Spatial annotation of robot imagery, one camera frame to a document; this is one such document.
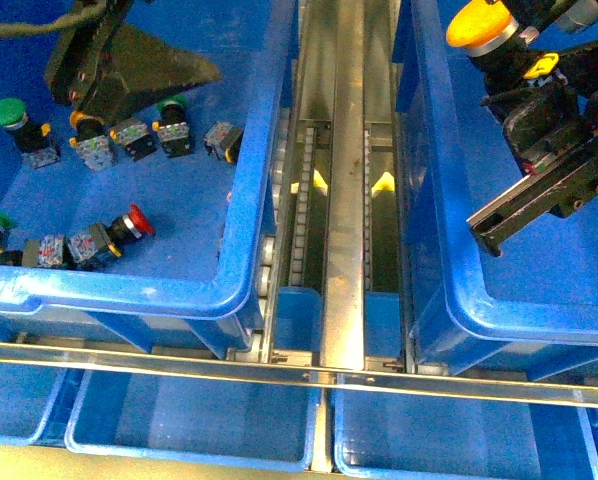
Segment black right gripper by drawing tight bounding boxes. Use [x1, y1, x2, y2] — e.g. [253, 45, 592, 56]
[466, 0, 598, 258]

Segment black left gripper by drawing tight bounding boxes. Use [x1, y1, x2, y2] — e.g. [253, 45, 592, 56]
[44, 1, 221, 125]

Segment large yellow mushroom button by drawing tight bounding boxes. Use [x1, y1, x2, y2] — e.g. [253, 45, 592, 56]
[445, 0, 580, 121]

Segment blue bin with buttons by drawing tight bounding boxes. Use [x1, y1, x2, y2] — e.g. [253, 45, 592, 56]
[0, 1, 297, 357]

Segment green button middle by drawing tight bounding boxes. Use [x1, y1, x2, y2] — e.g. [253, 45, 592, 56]
[110, 117, 157, 162]

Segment green button right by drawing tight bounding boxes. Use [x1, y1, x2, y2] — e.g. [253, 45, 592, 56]
[152, 94, 193, 158]

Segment small yellow button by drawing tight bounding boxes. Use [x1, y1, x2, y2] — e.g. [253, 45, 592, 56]
[69, 111, 118, 172]

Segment green button far left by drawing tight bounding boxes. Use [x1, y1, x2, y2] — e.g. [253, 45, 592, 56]
[0, 97, 60, 169]

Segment blue middle bin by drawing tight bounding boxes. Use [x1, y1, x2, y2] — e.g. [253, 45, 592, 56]
[395, 0, 598, 383]

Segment red button lying centre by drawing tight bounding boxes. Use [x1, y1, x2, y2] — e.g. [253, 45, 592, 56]
[67, 204, 155, 271]

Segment lower blue bin right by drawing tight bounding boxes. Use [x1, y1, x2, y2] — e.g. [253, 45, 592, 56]
[333, 391, 598, 479]

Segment lower blue bin far left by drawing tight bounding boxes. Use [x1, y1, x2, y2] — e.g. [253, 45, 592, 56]
[0, 363, 82, 447]

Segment grey cable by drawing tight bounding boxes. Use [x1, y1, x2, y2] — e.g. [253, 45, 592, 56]
[0, 0, 111, 40]

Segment metal roller rack frame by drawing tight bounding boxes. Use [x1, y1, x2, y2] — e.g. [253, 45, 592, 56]
[0, 1, 598, 474]

